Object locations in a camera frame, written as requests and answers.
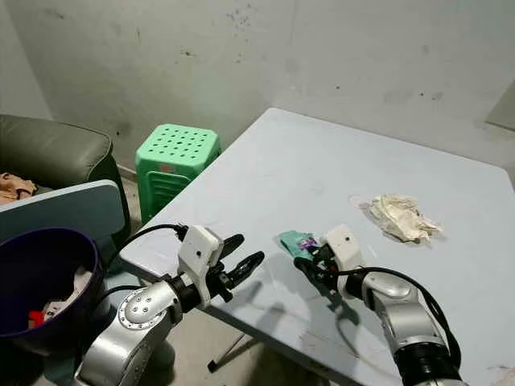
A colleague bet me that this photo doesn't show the green snack wrapper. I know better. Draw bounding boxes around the green snack wrapper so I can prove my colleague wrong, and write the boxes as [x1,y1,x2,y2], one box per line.
[278,230,319,261]

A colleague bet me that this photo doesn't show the white paper trash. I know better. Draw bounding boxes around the white paper trash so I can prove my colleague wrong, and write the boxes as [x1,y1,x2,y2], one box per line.
[46,268,94,319]

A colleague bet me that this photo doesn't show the purple rubbish bin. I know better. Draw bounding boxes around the purple rubbish bin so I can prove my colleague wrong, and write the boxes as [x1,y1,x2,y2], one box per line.
[0,228,108,356]

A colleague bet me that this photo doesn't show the black metal table leg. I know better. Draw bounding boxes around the black metal table leg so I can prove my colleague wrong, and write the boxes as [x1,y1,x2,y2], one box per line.
[207,333,252,373]

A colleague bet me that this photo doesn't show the crumpled beige tissue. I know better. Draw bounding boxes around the crumpled beige tissue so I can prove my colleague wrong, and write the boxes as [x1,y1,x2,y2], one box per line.
[368,193,446,244]

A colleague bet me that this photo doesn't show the green plastic stool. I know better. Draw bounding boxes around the green plastic stool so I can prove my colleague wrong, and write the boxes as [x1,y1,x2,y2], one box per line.
[134,123,223,227]

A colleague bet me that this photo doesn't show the light blue chair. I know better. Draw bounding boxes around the light blue chair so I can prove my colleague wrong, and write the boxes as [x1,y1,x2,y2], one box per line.
[0,179,127,383]

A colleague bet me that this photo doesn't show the pink cloth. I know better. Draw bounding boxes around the pink cloth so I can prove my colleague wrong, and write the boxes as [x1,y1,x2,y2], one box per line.
[0,172,38,204]

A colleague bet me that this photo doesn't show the dark green leather sofa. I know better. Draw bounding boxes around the dark green leather sofa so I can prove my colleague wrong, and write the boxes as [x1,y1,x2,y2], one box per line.
[0,113,132,242]

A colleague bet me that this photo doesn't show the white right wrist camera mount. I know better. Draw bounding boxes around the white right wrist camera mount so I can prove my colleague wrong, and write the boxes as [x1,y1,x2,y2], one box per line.
[322,224,365,272]

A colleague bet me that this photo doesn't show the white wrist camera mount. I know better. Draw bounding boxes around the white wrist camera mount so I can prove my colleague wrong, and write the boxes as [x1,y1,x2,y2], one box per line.
[322,224,365,272]
[176,224,225,307]

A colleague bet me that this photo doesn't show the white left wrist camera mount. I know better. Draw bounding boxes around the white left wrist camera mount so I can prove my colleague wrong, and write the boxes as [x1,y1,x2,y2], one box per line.
[176,224,225,307]

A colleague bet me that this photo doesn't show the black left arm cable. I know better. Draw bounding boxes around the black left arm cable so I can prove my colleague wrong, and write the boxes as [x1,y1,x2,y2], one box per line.
[121,223,190,278]

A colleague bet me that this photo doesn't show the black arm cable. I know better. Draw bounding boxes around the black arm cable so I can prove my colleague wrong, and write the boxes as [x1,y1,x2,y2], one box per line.
[336,266,464,367]
[121,223,190,278]

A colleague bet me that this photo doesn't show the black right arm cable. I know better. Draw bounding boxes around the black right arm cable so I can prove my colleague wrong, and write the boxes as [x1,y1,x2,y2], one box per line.
[336,266,464,367]

